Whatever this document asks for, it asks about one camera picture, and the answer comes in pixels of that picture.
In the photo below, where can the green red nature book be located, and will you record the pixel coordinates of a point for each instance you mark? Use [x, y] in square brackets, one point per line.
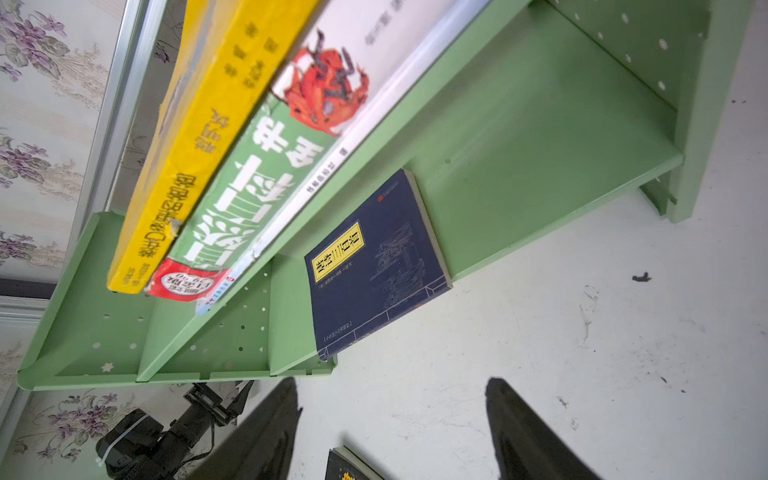
[344, 59]

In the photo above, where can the black book under blue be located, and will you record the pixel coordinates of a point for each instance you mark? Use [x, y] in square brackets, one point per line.
[344, 464]

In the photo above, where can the white blue swirl book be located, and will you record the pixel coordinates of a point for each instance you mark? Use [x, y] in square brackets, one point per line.
[409, 72]

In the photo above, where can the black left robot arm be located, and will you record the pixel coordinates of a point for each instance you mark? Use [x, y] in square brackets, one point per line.
[140, 447]

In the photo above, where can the aluminium frame top bar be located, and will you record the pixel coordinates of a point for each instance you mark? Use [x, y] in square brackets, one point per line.
[135, 44]

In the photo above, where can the green wooden bookshelf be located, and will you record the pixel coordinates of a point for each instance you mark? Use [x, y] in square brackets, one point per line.
[538, 113]

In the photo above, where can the yellow book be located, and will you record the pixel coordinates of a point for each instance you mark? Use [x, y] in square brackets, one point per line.
[229, 52]

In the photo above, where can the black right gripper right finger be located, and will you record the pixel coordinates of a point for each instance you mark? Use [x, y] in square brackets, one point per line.
[525, 446]

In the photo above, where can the dark blue book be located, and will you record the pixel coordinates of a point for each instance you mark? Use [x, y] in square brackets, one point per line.
[382, 262]

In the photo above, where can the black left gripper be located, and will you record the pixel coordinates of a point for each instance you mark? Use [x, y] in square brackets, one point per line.
[206, 405]

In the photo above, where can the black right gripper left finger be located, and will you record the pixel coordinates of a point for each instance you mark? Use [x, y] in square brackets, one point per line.
[262, 446]

